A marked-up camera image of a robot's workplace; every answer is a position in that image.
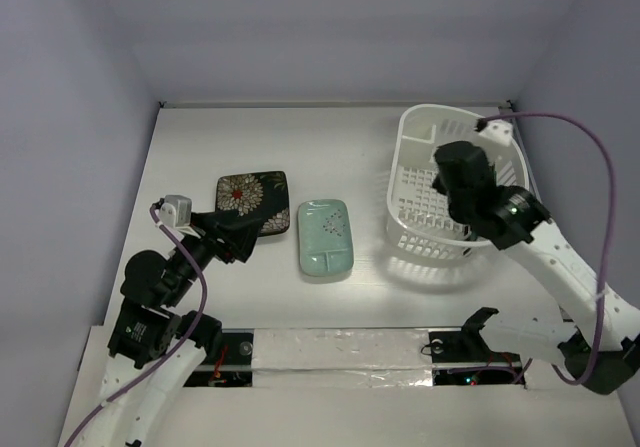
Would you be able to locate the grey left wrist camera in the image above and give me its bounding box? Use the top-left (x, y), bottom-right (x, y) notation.
top-left (150, 194), bottom-right (192, 230)

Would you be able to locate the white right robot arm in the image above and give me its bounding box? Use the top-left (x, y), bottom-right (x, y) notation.
top-left (433, 141), bottom-right (639, 395)

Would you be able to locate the silver taped front panel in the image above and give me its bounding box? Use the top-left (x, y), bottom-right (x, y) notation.
top-left (251, 328), bottom-right (433, 389)

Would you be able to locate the white plastic dish rack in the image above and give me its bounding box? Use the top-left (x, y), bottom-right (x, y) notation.
top-left (386, 104), bottom-right (530, 265)

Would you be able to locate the large black floral plate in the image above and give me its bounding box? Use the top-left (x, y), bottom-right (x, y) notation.
top-left (249, 202), bottom-right (291, 237)

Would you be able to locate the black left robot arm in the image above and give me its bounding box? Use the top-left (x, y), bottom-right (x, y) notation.
top-left (65, 196), bottom-right (261, 446)

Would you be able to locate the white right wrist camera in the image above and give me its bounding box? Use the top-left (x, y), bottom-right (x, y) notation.
top-left (473, 119), bottom-right (513, 157)

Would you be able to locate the pale green plate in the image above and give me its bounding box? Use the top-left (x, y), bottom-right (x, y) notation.
top-left (297, 199), bottom-right (354, 278)

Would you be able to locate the small black floral plate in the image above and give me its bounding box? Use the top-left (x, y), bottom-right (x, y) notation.
top-left (215, 171), bottom-right (288, 216)

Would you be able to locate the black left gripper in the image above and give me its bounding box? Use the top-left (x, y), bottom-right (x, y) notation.
top-left (165, 207), bottom-right (264, 303)

